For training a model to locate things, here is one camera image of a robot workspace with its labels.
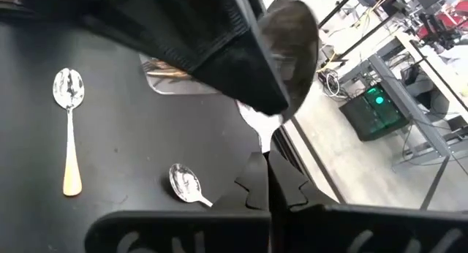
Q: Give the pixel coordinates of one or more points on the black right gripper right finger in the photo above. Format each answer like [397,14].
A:
[365,231]

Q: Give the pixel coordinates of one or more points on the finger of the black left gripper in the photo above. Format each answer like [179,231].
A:
[204,33]

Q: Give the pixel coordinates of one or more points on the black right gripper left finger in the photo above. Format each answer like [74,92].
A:
[183,231]

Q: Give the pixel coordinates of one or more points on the gold fork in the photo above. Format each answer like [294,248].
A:
[164,65]
[168,74]

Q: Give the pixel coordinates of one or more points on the black computer tower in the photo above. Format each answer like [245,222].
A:
[365,121]

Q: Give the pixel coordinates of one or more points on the grey office chair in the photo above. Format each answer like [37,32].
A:
[428,96]

